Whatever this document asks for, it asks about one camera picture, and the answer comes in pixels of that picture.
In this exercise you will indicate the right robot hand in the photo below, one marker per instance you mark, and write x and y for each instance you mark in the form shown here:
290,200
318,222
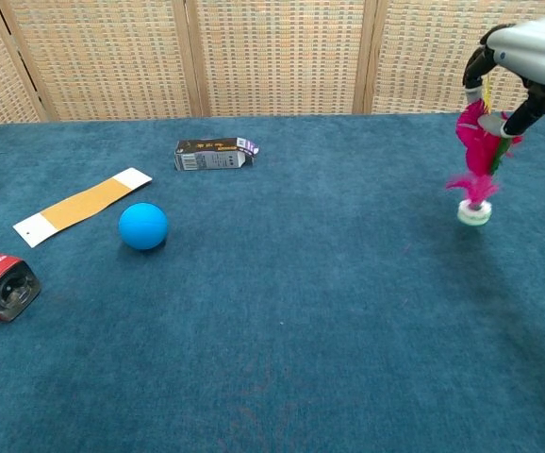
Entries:
522,75

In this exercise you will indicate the colourful feather shuttlecock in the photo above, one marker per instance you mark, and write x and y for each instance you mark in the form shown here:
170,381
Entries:
477,165

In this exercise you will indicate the woven folding screen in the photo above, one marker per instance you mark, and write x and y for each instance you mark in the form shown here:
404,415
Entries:
235,56

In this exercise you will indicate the small black carton box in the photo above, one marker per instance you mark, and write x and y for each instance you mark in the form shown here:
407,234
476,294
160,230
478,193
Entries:
215,154

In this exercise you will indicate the blue felt table mat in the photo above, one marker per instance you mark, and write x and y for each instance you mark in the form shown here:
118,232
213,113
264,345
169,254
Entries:
272,283

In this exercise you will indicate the blue ball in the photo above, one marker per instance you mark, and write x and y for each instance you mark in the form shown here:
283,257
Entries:
143,226

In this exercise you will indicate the white and orange paper card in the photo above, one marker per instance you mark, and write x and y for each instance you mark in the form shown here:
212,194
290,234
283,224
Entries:
82,206

